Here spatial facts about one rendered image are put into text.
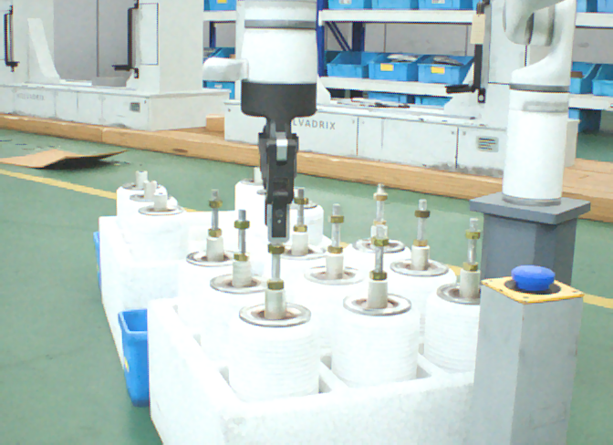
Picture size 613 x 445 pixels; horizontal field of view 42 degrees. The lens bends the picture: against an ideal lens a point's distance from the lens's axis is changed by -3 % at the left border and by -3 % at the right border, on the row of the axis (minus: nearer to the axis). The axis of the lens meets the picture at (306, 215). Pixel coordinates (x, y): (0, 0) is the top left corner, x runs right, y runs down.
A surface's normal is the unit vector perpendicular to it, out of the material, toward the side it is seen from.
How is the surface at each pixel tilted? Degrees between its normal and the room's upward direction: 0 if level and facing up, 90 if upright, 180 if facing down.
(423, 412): 90
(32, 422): 0
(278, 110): 90
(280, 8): 90
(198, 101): 90
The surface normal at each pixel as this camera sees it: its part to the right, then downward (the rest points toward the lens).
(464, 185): -0.64, 0.14
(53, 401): 0.03, -0.98
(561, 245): 0.77, 0.15
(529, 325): 0.37, 0.20
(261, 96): -0.44, 0.18
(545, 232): 0.09, 0.21
